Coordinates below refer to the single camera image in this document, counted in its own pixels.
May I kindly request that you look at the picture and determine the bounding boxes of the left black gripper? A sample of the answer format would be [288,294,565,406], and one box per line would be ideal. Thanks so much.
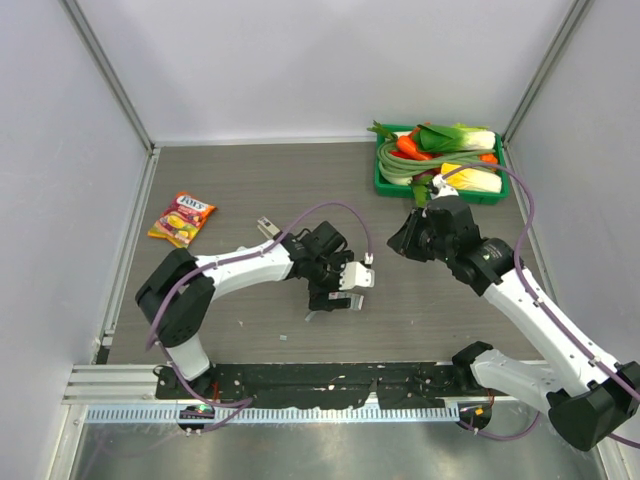
[308,252,355,311]

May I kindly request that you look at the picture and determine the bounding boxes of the red white staple box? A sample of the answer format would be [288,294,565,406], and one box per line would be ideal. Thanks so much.
[328,292,364,311]

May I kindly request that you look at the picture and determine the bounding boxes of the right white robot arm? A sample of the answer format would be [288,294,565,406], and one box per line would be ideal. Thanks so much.
[387,196,639,451]

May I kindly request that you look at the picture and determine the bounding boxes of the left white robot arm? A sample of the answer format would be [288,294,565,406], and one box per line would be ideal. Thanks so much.
[135,221,363,399]

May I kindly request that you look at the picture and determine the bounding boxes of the green leafy herb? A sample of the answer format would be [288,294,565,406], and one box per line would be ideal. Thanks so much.
[410,183,430,208]

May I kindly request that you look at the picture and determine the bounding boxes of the green long beans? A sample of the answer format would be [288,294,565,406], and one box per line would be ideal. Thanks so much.
[376,141,498,186]

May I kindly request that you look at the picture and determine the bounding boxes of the yellow white cabbage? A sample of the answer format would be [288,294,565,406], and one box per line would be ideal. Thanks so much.
[440,163,502,193]

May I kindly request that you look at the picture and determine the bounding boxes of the orange carrot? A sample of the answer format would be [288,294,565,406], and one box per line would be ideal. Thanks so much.
[396,135,433,161]

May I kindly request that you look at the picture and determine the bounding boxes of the green plastic tray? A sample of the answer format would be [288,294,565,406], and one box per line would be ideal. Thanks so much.
[369,121,509,206]

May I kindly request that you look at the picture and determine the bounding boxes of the white green bok choy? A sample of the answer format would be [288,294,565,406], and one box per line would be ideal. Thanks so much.
[412,124,496,153]

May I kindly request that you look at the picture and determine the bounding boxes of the candy snack bag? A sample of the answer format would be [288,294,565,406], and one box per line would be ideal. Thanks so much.
[147,192,217,248]

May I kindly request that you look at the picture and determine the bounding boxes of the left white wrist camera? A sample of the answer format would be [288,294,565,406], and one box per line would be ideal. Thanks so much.
[339,253,375,291]

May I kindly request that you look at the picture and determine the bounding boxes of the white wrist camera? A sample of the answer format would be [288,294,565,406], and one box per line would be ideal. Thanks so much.
[339,253,375,291]
[428,174,458,200]

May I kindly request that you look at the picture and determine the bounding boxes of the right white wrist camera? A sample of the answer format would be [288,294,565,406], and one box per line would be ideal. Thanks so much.
[428,174,458,200]

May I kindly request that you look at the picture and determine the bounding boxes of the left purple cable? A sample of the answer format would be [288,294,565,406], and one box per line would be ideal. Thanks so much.
[145,200,376,434]

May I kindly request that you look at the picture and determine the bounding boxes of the purple cable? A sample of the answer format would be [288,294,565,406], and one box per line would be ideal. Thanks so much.
[145,200,376,434]
[439,163,640,449]

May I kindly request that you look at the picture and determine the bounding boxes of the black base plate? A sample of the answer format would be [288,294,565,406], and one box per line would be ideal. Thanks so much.
[154,360,513,410]

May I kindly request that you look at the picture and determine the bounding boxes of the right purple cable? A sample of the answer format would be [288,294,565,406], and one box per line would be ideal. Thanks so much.
[439,163,640,449]

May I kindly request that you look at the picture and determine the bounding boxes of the white slotted cable duct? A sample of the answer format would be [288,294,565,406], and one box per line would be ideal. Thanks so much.
[85,401,460,425]

